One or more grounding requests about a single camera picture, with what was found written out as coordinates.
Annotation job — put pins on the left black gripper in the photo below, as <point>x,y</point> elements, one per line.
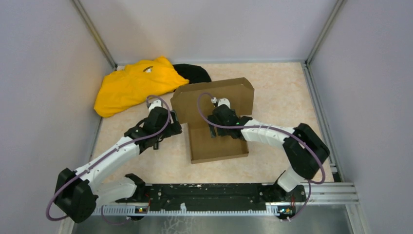
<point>173,127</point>

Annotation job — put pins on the aluminium frame rail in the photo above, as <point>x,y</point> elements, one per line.
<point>325,194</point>

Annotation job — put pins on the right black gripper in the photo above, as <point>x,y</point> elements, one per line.
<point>213,131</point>

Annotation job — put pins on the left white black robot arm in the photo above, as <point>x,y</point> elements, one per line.
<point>78,193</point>

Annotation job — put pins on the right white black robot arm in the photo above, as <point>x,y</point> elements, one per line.
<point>305,151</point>

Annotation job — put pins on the yellow shirt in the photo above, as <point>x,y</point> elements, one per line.
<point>126,88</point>

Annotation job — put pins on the brown cardboard box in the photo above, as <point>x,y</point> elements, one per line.
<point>203,105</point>

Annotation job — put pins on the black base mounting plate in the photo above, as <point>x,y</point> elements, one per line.
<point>221,197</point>

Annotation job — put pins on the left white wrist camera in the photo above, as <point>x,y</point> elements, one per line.
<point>154,104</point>

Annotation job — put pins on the black cloth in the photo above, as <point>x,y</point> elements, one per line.
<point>193,73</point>

